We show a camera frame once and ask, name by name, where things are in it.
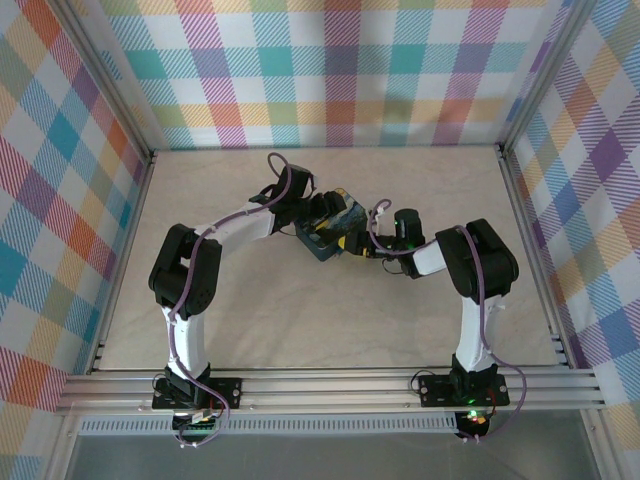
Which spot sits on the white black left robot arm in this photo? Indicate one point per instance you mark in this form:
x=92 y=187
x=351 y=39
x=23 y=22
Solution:
x=185 y=340

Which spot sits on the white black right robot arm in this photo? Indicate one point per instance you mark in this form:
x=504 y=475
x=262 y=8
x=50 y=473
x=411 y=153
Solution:
x=472 y=330

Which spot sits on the small circuit board with lights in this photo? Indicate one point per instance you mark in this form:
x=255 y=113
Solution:
x=475 y=421

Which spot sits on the aluminium side rail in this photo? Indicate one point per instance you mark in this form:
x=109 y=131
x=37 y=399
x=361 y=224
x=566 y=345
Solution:
x=540 y=280
x=125 y=250

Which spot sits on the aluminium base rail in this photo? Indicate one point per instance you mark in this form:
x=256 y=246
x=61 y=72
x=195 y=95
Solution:
x=325 y=390

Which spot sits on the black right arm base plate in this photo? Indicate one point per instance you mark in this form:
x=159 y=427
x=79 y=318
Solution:
x=435 y=390

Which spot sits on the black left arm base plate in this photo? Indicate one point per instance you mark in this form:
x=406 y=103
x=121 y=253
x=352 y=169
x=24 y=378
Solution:
x=227 y=392

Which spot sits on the aluminium frame post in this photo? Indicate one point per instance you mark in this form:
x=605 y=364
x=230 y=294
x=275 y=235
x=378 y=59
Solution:
x=105 y=75
x=545 y=75

